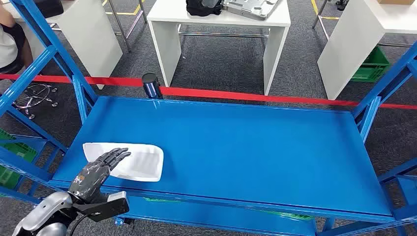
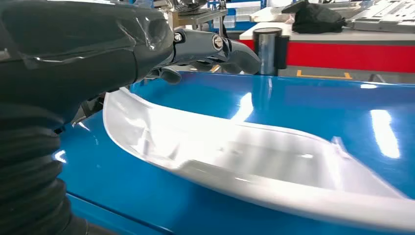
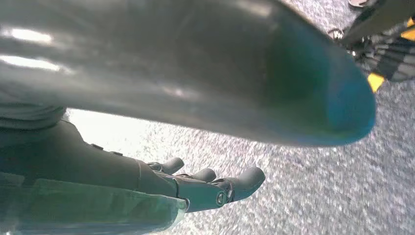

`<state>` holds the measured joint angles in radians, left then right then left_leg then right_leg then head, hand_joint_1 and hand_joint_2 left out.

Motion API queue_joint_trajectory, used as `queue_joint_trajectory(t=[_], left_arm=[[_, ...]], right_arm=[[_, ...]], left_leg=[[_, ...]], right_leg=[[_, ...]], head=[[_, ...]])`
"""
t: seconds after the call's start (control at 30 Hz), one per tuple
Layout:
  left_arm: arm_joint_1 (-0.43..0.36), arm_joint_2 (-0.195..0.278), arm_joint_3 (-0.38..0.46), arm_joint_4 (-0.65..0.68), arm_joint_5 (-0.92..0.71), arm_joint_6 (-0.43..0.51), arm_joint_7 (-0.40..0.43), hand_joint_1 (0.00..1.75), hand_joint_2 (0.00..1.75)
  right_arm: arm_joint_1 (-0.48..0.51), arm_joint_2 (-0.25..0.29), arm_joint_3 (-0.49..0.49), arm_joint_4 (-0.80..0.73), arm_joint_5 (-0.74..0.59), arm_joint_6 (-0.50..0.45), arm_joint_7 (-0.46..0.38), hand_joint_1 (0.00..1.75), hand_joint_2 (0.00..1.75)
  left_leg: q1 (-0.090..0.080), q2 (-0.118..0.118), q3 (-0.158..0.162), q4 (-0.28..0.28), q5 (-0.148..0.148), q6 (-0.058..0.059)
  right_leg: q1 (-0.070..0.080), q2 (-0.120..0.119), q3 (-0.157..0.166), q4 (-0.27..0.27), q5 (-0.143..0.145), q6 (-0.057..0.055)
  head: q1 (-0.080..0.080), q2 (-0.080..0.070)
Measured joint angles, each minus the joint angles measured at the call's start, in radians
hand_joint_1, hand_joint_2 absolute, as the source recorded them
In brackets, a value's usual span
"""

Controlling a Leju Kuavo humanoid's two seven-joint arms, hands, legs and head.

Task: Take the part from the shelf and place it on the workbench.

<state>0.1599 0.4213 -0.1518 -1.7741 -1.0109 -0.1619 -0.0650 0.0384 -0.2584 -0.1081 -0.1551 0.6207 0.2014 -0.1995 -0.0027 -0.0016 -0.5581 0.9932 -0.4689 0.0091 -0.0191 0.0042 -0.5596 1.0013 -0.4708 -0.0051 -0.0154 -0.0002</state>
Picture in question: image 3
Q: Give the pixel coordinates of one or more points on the dark robot leg structure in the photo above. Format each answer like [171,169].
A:
[373,19]

